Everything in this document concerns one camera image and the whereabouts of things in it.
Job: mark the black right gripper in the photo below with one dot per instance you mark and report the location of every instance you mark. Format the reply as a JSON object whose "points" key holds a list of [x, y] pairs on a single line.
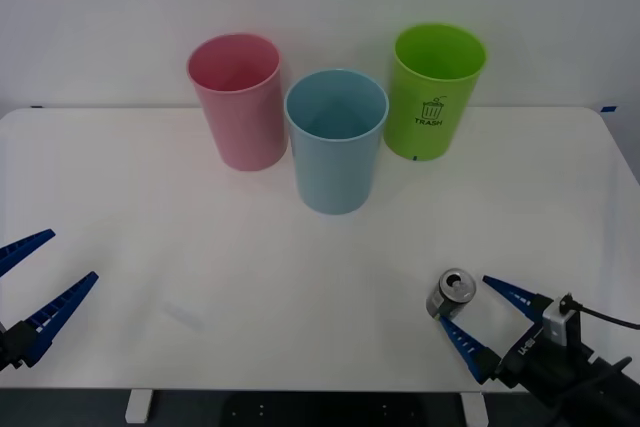
{"points": [[530, 357]]}

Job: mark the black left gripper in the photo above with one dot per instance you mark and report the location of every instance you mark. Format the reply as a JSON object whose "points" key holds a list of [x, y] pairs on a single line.
{"points": [[5, 347]]}

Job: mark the silver drink can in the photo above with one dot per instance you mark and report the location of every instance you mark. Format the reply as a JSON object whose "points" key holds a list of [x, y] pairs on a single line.
{"points": [[447, 297]]}

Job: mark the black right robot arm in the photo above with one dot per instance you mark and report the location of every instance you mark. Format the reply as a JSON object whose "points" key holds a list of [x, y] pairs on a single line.
{"points": [[605, 392]]}

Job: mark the white table leg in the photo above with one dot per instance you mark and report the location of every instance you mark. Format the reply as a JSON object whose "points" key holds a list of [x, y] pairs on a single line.
{"points": [[137, 407], [475, 409]]}

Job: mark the pale blue plastic bin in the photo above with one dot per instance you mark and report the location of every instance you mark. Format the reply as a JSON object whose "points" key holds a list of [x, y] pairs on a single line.
{"points": [[332, 172]]}

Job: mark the green plastic bin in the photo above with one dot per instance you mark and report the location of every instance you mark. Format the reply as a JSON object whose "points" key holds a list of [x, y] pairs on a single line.
{"points": [[430, 97]]}

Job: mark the pink plastic bin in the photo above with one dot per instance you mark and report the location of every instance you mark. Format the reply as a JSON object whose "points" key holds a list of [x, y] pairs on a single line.
{"points": [[240, 112]]}

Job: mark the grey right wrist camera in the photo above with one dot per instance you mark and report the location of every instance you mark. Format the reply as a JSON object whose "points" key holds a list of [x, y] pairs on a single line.
{"points": [[560, 319]]}

